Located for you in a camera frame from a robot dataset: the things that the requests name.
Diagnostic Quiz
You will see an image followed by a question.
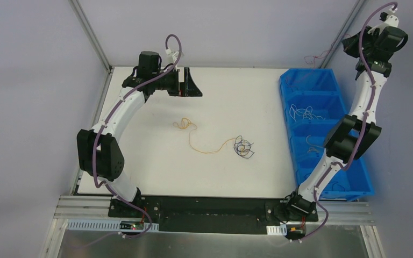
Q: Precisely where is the aluminium frame rail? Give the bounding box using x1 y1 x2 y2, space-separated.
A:
54 195 375 225

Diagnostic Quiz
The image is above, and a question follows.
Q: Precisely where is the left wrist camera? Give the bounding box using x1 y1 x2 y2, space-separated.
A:
165 48 180 63

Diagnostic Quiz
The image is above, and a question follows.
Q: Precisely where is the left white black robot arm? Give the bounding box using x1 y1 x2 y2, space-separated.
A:
76 51 203 218

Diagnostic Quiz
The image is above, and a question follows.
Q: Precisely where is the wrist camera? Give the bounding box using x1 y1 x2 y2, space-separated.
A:
165 48 180 63
367 10 399 35

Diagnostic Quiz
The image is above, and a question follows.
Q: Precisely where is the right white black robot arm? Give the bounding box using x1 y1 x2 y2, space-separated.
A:
273 25 408 223

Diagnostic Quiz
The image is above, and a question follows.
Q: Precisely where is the blue plastic compartment bin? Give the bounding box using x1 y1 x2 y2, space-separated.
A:
279 68 375 201

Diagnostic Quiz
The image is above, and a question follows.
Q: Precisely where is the red thin wire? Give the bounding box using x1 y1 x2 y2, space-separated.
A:
304 33 352 67

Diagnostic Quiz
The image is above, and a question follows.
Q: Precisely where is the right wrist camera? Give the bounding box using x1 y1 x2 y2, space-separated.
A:
367 10 399 35

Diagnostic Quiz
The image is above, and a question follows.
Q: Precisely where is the white thin wire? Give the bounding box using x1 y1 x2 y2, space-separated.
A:
289 104 325 123

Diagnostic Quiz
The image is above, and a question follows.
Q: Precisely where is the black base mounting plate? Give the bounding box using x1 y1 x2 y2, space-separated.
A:
108 195 318 234

